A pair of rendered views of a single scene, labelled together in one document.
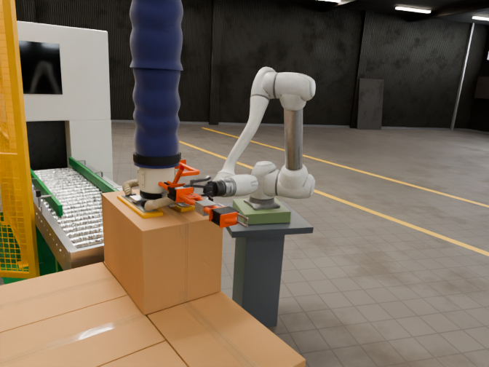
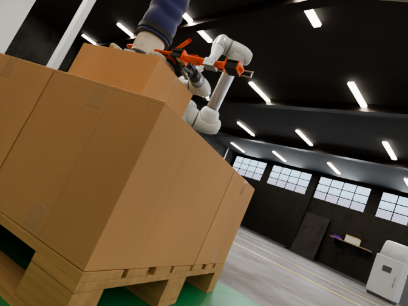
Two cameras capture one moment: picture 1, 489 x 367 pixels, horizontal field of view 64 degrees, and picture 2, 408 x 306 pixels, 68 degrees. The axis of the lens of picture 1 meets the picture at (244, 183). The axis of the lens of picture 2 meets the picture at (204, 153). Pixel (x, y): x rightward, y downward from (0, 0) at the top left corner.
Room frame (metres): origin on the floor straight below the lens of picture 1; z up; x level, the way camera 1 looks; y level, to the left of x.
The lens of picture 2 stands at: (0.02, 0.67, 0.37)
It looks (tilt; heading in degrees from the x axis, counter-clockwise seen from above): 9 degrees up; 335
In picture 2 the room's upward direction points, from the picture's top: 24 degrees clockwise
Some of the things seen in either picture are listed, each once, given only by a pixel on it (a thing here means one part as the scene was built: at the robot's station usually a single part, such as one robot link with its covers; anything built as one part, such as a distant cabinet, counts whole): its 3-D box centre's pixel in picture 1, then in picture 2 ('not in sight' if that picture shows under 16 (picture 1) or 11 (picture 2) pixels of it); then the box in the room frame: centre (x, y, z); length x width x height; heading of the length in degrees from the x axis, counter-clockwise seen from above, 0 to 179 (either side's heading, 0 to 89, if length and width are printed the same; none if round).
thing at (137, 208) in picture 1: (138, 202); not in sight; (1.80, 0.51, 0.97); 0.34 x 0.10 x 0.05; 38
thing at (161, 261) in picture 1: (158, 240); (124, 98); (1.86, 0.43, 0.75); 0.60 x 0.40 x 0.40; 36
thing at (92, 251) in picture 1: (131, 242); not in sight; (2.16, 0.66, 0.58); 0.70 x 0.03 x 0.06; 128
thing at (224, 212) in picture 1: (223, 216); (233, 67); (1.38, 0.07, 1.07); 0.08 x 0.07 x 0.05; 38
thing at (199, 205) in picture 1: (205, 207); (210, 64); (1.49, 0.15, 1.07); 0.07 x 0.07 x 0.04; 38
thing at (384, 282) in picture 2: not in sight; (390, 270); (4.70, -7.85, 0.75); 0.75 x 0.64 x 1.50; 107
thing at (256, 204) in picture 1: (260, 199); not in sight; (2.36, -0.11, 0.85); 0.22 x 0.18 x 0.06; 24
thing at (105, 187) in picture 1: (97, 176); not in sight; (3.53, 1.39, 0.60); 1.60 x 0.11 x 0.09; 38
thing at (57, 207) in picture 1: (33, 183); not in sight; (3.20, 1.81, 0.60); 1.60 x 0.11 x 0.09; 38
